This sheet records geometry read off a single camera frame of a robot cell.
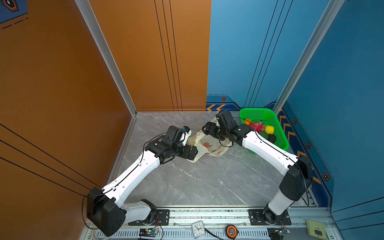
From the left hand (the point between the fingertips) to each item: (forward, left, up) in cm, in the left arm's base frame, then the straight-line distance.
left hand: (190, 147), depth 78 cm
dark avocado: (+17, -53, -13) cm, 57 cm away
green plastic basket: (+35, -57, -13) cm, 68 cm away
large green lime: (+20, -48, -13) cm, 54 cm away
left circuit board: (-35, +19, -20) cm, 44 cm away
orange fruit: (+30, -40, -13) cm, 52 cm away
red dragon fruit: (+23, -44, -9) cm, 50 cm away
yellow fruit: (+23, -53, -12) cm, 60 cm away
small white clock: (-34, -5, -17) cm, 38 cm away
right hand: (+9, -8, +3) cm, 13 cm away
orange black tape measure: (-35, -20, -15) cm, 43 cm away
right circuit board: (-35, -41, -19) cm, 57 cm away
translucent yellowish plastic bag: (+15, -9, -19) cm, 26 cm away
